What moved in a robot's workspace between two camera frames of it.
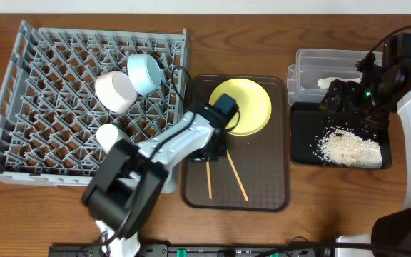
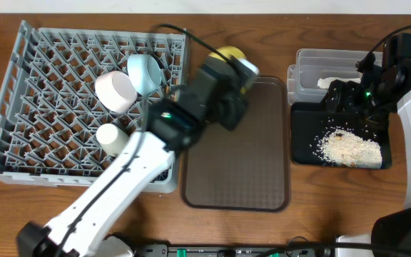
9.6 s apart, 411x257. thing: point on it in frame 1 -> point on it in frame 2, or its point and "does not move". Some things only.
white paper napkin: (324, 83) does not move
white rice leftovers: (344, 148) does not move
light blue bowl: (145, 73) does not move
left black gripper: (209, 153) -> (232, 94)
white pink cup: (108, 135) does not move
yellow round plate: (255, 107) -> (227, 51)
